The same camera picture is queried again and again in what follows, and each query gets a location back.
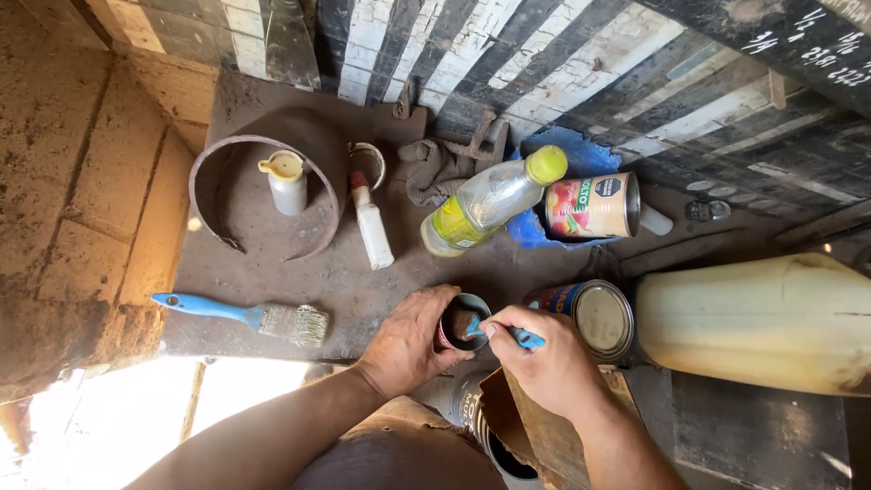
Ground person's right hand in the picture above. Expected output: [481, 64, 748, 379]
[479, 305, 613, 423]

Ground person's left hand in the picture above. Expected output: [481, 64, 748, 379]
[354, 284, 476, 401]

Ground small blue-handled brush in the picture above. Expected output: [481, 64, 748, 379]
[464, 314, 547, 351]

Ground small paint can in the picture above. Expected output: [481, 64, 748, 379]
[435, 293, 494, 353]

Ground closed paint can with lid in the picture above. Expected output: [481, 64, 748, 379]
[523, 279, 636, 363]

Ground large open paint can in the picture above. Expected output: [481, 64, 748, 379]
[411, 372, 545, 490]

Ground person's brown trousers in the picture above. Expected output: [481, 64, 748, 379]
[291, 396, 508, 490]

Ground white bottle with red cap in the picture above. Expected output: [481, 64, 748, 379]
[348, 170, 396, 272]

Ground fruit label tin can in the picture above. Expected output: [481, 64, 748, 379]
[544, 171, 642, 242]

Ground clear bottle with green cap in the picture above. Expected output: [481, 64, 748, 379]
[419, 144, 570, 258]

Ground small white cylinder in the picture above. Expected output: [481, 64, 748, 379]
[638, 203, 675, 238]

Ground grey dirty rag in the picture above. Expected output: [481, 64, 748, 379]
[397, 139, 477, 208]

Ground white bottle with yellow spout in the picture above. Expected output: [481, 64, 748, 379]
[257, 150, 310, 217]

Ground large yellowish plastic jug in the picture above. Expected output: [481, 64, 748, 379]
[633, 253, 871, 398]

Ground blue plastic sheet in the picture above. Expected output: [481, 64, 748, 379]
[505, 127, 623, 250]

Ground small glass jar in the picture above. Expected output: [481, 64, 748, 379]
[685, 199, 732, 223]

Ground rusty metal hook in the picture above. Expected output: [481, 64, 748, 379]
[445, 110, 510, 164]

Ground striped black and white board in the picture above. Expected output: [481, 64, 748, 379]
[314, 0, 871, 205]

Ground large blue-handled paintbrush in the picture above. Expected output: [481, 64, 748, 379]
[150, 293, 330, 348]

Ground small metal lid ring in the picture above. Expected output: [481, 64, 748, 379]
[348, 142, 387, 191]

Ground rusty metal ring band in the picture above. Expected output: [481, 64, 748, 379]
[188, 135, 341, 262]

